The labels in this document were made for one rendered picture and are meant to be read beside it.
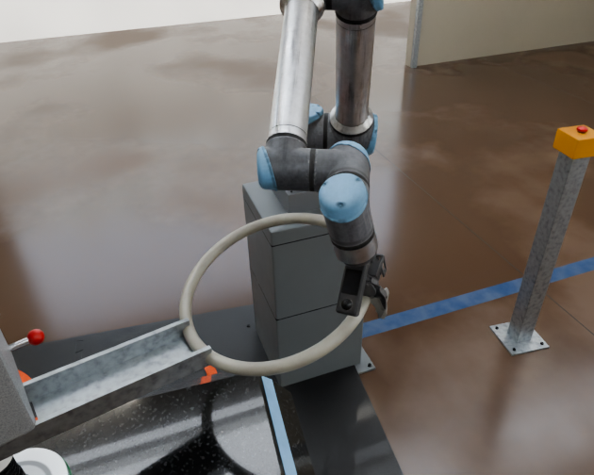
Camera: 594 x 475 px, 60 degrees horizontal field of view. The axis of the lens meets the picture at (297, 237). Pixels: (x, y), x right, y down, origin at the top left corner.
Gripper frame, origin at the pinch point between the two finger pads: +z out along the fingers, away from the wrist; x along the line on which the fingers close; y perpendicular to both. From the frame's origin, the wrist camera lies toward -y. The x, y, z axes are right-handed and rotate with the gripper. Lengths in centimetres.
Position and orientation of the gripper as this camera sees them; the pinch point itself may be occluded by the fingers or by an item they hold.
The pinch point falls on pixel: (369, 315)
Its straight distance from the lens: 122.2
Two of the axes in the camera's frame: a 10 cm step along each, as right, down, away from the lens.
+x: -8.9, -1.0, 4.4
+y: 3.8, -7.1, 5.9
